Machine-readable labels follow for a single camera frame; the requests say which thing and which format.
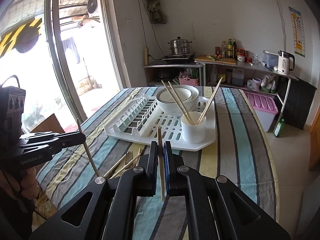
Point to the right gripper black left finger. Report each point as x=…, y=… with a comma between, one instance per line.
x=104, y=209

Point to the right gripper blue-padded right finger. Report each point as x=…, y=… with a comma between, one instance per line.
x=216, y=207

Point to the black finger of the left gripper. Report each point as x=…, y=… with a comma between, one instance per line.
x=62, y=138

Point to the wooden chopstick six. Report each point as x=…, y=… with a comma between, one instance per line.
x=87, y=151

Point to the wooden chopstick five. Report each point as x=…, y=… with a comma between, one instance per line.
x=111, y=170

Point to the wooden chopstick four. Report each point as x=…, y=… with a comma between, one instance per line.
x=122, y=169

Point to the wooden chopstick three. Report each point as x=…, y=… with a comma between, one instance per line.
x=139, y=155

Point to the metal fork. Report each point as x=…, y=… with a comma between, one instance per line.
x=128, y=159

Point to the wooden chopstick seven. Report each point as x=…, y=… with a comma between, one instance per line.
x=161, y=162

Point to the wooden chopstick eight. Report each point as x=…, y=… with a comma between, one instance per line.
x=209, y=102

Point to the wooden chopstick one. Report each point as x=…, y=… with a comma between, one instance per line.
x=176, y=102

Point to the wooden chopstick nine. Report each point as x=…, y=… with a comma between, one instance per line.
x=186, y=113

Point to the metal kitchen shelf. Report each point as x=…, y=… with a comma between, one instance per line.
x=209, y=73

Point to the person's left hand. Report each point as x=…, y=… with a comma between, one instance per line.
x=28, y=186

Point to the wooden chair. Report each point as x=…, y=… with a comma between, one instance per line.
x=49, y=124

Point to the white utensil cup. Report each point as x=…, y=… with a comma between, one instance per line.
x=193, y=133

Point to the white plastic dish rack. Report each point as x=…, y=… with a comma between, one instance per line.
x=138, y=119

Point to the green bottle on floor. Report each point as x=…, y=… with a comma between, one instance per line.
x=279, y=128

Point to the wooden door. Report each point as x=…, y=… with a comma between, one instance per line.
x=314, y=144

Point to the pink lidded storage box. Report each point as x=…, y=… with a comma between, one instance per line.
x=264, y=107

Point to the large white bowl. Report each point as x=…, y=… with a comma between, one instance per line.
x=172, y=109

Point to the small white inner bowl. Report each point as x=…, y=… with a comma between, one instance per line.
x=183, y=93

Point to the pink plastic basket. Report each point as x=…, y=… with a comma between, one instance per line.
x=189, y=81

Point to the outdoor fan unit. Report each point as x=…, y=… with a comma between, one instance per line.
x=92, y=6

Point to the wooden cutting board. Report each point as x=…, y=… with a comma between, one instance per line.
x=208, y=58

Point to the induction cooktop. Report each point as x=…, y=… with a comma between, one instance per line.
x=179, y=59

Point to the dark sauce bottle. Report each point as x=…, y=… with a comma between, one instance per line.
x=234, y=48

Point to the green sauce bottle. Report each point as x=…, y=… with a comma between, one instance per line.
x=230, y=48

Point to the white electric kettle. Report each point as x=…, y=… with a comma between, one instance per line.
x=286, y=62

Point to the clear plastic container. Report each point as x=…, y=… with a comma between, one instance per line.
x=270, y=59

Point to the stainless steel steamer pot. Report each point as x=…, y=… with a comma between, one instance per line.
x=179, y=46

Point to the hanging green cloth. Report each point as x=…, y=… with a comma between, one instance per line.
x=155, y=12

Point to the power strip on wall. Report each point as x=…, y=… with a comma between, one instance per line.
x=146, y=56

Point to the giraffe wall poster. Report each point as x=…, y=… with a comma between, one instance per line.
x=298, y=32

